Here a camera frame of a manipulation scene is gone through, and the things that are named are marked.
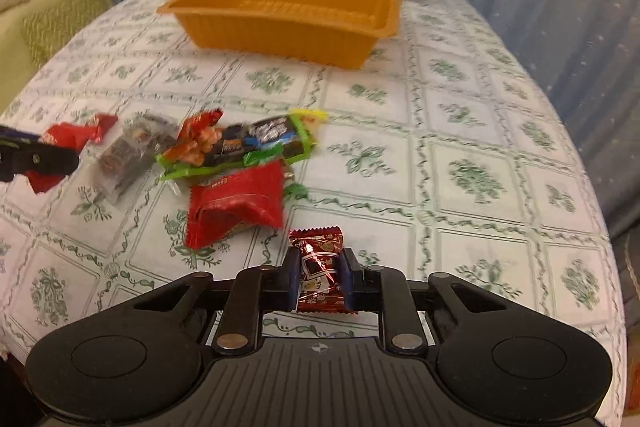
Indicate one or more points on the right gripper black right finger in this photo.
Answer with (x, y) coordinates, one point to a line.
(385, 292)

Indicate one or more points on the green zigzag cushion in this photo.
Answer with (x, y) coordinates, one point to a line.
(51, 28)

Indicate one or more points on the small red candy packet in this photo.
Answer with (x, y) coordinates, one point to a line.
(320, 287)

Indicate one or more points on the red twisted candy packet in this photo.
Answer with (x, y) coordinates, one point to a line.
(196, 138)

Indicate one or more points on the clear dark snack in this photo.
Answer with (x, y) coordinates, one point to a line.
(132, 153)

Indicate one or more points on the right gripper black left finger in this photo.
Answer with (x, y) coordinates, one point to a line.
(253, 293)

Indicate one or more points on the green long snack packet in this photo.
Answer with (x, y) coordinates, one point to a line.
(290, 137)

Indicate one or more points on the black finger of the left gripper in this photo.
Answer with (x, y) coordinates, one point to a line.
(22, 152)

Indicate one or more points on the large red snack packet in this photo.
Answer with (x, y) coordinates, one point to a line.
(251, 197)

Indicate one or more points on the red candy with face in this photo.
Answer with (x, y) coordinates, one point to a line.
(75, 136)

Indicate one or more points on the orange plastic tray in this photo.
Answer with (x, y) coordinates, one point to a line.
(339, 33)

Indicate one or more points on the floral tablecloth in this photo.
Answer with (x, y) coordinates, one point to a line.
(440, 154)

